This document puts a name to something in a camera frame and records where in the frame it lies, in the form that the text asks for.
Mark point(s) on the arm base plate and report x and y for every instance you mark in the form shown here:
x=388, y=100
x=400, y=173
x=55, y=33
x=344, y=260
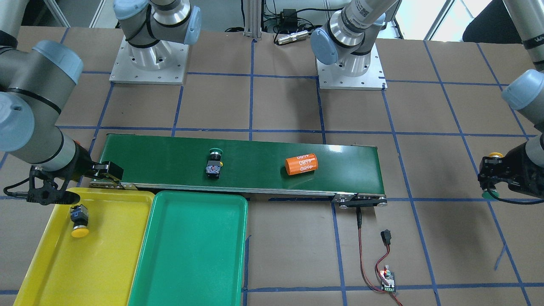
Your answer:
x=353, y=73
x=162, y=64

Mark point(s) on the black power adapter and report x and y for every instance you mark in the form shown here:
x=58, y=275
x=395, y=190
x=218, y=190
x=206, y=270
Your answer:
x=288, y=20

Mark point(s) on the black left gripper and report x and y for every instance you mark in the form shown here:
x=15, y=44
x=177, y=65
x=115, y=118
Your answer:
x=521, y=169

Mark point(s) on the aluminium frame post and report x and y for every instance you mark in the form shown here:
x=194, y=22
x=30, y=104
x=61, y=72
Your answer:
x=253, y=17

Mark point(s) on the green push button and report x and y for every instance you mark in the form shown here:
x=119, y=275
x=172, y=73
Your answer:
x=214, y=163
x=490, y=193

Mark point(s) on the green conveyor belt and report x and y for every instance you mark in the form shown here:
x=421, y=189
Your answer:
x=350, y=175

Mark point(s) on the small motor controller board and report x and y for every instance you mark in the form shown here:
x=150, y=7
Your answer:
x=388, y=281

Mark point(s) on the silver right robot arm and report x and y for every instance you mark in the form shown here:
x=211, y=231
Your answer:
x=36, y=85

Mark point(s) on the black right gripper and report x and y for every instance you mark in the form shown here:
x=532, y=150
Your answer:
x=81, y=162

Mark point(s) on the silver metal connector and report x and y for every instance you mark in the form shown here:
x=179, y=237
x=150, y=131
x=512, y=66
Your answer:
x=292, y=38

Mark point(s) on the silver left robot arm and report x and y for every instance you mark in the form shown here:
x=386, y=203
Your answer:
x=353, y=29

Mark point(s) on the orange cylinder with 4680 label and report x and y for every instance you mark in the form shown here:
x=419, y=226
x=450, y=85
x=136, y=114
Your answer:
x=301, y=164

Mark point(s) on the green plastic tray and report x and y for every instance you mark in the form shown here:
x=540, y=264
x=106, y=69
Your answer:
x=193, y=251

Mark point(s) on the yellow plastic tray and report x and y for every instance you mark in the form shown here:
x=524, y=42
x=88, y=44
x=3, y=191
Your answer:
x=98, y=269

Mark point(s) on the yellow push button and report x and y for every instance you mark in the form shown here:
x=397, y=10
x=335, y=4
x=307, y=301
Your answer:
x=496, y=155
x=79, y=216

